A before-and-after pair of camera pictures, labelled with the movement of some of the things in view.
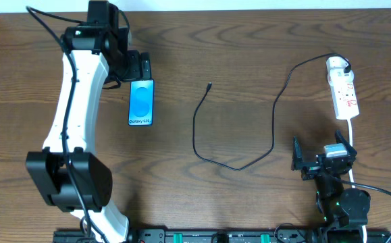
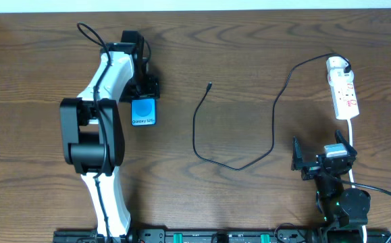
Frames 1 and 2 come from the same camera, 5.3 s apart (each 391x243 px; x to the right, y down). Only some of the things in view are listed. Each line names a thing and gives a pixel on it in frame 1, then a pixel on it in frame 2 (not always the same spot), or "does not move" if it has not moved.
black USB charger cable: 273,113 does not move
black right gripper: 321,167 does not move
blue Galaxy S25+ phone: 141,102 does not move
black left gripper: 140,67 -> 146,89
